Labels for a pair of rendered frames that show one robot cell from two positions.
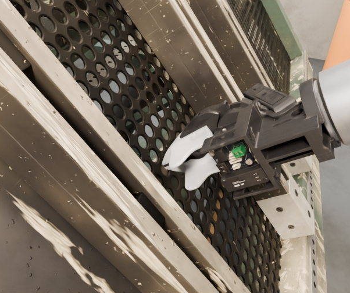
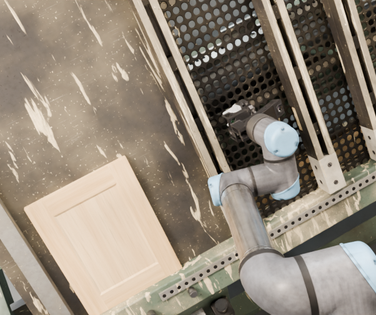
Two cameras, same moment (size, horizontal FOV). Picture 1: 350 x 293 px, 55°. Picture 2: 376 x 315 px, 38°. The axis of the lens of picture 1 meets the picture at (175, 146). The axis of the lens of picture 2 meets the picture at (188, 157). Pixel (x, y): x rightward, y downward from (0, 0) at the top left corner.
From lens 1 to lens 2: 1.25 m
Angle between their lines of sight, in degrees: 42
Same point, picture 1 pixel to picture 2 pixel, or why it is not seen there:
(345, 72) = (255, 119)
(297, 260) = (310, 199)
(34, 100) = (172, 81)
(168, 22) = (274, 44)
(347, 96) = (249, 126)
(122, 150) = (196, 102)
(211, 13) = (339, 30)
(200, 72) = (284, 72)
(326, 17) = not seen: outside the picture
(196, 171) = not seen: hidden behind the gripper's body
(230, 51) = (346, 57)
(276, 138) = (235, 125)
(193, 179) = not seen: hidden behind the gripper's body
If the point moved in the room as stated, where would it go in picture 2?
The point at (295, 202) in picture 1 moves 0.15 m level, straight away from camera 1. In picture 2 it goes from (321, 167) to (368, 155)
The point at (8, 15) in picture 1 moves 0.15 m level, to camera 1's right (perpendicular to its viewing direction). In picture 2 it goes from (176, 55) to (215, 87)
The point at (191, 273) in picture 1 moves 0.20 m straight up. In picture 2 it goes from (203, 150) to (195, 110)
